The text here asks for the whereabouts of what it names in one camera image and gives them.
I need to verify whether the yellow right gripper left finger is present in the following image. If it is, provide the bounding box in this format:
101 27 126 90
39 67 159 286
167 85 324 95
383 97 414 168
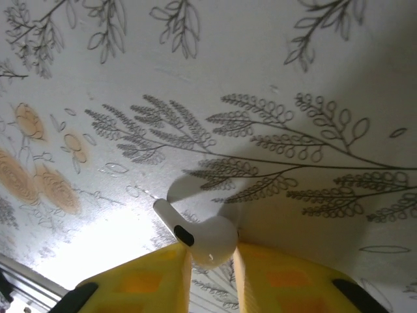
53 244 193 313

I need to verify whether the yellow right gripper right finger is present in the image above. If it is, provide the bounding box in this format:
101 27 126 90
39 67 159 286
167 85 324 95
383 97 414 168
233 241 392 313

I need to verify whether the white wireless earbud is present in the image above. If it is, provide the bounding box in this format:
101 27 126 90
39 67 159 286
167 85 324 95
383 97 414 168
152 198 238 270

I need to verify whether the floral patterned tablecloth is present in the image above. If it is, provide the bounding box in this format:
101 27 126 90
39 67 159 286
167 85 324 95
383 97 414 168
0 0 417 313

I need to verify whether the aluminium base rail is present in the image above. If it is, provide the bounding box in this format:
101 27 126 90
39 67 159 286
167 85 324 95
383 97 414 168
0 252 71 313

